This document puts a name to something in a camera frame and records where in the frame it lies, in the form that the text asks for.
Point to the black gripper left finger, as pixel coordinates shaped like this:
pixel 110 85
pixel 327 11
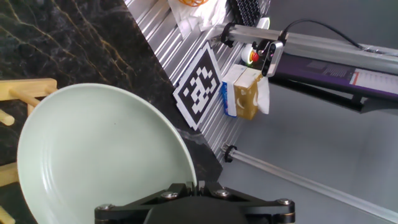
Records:
pixel 130 208

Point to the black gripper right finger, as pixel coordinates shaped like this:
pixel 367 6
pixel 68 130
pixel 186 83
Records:
pixel 264 208

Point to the pale green dish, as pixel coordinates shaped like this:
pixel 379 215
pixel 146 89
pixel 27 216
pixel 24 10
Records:
pixel 93 155

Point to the wooden dish rack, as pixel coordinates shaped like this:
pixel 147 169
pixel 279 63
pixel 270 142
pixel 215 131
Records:
pixel 28 87

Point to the thin metal pole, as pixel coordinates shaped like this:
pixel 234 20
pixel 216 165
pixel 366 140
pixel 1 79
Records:
pixel 311 186

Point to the gold tissue box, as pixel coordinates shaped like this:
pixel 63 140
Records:
pixel 245 96

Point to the black white marker board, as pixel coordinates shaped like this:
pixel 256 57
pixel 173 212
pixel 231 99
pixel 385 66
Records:
pixel 199 87

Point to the red emergency stop button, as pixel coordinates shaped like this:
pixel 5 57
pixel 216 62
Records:
pixel 252 56

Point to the black marble table mat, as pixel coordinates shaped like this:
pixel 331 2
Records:
pixel 62 37

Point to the black keyboard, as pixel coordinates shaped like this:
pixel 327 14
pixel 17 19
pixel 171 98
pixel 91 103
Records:
pixel 245 12

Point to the white plastic bag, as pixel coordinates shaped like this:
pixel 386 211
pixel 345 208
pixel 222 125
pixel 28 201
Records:
pixel 211 15

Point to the yellow wicker basket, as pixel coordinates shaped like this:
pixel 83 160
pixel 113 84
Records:
pixel 192 2

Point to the silver depth camera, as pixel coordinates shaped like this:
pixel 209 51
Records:
pixel 272 59

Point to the aluminium camera rail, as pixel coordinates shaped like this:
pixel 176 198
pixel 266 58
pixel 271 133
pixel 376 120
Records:
pixel 326 49

